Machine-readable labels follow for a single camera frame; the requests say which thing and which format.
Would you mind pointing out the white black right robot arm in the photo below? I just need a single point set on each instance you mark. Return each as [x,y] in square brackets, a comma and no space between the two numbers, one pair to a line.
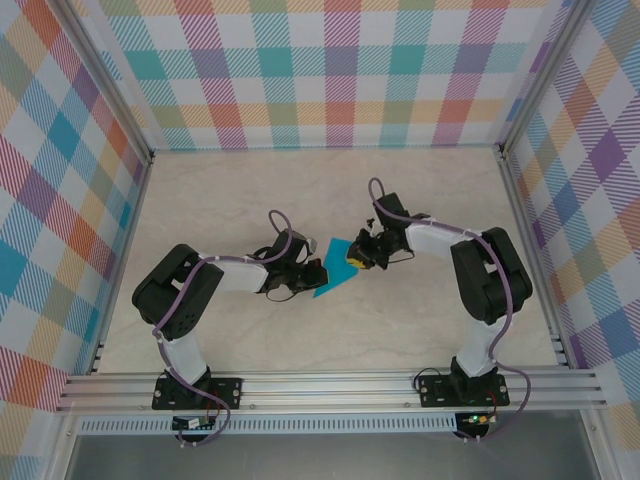
[430,242]

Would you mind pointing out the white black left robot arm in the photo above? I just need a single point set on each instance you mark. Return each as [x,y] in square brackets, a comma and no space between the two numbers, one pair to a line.
[242,277]

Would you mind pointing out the grey metal panel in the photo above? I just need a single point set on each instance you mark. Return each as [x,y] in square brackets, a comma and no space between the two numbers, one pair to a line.
[325,457]

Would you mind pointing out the small circuit board green light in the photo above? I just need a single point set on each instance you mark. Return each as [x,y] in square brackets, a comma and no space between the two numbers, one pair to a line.
[475,419]

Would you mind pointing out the aluminium mounting rail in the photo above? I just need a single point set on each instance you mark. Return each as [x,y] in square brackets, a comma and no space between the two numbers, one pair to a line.
[325,392]

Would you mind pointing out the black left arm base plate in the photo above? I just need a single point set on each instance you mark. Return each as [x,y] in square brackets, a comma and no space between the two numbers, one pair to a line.
[230,392]

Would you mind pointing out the aluminium side rail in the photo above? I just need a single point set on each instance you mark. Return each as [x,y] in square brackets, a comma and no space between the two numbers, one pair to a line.
[121,265]
[520,210]

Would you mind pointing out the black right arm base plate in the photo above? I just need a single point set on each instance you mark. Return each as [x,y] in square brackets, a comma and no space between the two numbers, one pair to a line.
[431,395]

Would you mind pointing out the aluminium frame post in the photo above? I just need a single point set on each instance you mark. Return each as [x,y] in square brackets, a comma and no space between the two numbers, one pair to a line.
[542,75]
[104,75]

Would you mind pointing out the aluminium frame leg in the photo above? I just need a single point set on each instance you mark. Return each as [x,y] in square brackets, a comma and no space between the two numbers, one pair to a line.
[597,445]
[65,445]

